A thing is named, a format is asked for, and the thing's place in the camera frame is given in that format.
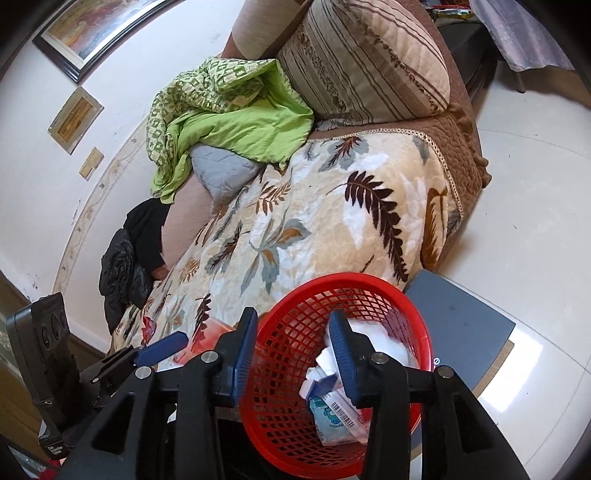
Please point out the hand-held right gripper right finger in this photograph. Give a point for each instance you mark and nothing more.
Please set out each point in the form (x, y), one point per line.
(344, 360)

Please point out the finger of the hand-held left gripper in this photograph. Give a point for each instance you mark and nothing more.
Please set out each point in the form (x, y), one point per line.
(161, 346)

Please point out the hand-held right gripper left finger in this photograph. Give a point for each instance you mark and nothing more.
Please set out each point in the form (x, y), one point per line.
(244, 355)

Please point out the orange plastic wrapper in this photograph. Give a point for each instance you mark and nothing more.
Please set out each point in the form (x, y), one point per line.
(214, 337)

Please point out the red plastic mesh basket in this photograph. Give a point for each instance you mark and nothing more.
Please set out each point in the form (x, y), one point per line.
(286, 332)

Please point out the white plastic bag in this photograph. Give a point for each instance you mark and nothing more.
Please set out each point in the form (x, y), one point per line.
(392, 341)

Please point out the blue white packet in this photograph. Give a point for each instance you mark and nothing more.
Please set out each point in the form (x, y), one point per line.
(332, 415)

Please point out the black jacket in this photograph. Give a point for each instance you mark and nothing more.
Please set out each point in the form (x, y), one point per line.
(124, 267)

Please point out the grey floor mat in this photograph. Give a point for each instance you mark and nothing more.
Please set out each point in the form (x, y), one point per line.
(461, 318)

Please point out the pink sofa cushion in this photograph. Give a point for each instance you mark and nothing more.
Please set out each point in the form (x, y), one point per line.
(184, 221)

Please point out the floral leaf print blanket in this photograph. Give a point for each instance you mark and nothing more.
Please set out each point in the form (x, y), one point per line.
(314, 221)

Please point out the grey quilted pillow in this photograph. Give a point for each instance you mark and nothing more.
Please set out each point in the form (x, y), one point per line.
(221, 170)

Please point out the green patterned quilt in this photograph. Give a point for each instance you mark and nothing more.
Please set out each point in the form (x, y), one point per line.
(240, 124)

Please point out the small gold picture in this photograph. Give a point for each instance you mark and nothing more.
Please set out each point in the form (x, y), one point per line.
(76, 117)

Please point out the brown sofa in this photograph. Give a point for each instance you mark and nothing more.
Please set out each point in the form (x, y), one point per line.
(461, 134)

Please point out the striped brown cushion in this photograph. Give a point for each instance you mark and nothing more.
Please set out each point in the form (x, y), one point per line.
(369, 60)

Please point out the large dark framed picture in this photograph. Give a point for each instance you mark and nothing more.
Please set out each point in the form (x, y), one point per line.
(92, 27)

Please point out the dark table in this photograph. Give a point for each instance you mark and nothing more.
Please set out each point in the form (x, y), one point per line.
(466, 46)

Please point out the grey purple cloth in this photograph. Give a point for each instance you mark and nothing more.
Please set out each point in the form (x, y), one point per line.
(521, 32)

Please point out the tiny gold wall plaque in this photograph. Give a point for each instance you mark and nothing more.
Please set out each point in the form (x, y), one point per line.
(91, 162)

